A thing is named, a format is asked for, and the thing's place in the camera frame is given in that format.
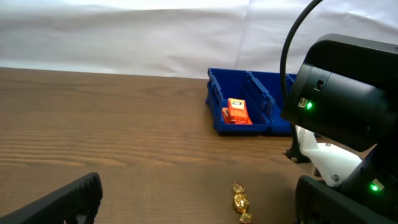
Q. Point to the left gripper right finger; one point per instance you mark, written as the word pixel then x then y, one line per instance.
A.
pixel 323 205

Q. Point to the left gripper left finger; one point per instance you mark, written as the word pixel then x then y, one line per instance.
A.
pixel 68 202

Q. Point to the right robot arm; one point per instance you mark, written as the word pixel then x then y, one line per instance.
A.
pixel 345 93

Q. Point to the gold wrapped candy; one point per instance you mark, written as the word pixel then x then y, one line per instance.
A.
pixel 241 202

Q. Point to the orange candy box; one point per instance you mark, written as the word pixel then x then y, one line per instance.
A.
pixel 237 110
pixel 225 115

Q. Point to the blue tray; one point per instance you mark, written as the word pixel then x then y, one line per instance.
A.
pixel 230 82

